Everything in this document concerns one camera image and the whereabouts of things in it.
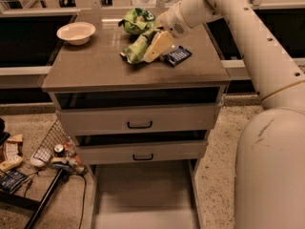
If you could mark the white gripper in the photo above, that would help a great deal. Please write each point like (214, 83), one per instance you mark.
(172, 22)

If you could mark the white bowl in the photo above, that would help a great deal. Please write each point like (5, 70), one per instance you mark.
(77, 33)

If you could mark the crumpled green chip bag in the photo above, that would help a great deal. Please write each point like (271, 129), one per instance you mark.
(137, 21)

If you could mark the drawer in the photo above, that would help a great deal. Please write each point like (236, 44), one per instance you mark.
(115, 121)
(146, 195)
(154, 151)

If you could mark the wire basket left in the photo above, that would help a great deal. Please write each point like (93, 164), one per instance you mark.
(44, 154)

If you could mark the black stand leg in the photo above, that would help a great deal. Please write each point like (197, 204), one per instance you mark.
(36, 207)

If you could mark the top drawer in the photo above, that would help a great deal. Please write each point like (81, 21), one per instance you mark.
(115, 121)

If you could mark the blue packet on floor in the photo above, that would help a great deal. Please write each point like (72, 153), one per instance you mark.
(11, 181)

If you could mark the white snack bag on floor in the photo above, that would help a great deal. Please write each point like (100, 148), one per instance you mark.
(11, 153)

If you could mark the bottom drawer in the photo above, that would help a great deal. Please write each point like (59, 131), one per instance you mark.
(146, 195)

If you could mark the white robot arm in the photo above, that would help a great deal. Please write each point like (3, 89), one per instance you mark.
(269, 191)

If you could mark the green jalapeno chip bag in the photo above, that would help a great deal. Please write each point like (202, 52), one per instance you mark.
(134, 53)

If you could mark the grey drawer cabinet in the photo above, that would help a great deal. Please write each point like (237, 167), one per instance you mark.
(95, 76)

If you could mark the soda can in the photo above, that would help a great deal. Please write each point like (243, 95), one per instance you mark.
(59, 150)

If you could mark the blue snack packet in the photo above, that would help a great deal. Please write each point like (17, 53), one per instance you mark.
(177, 56)

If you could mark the middle drawer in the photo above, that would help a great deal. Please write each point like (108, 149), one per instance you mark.
(154, 151)

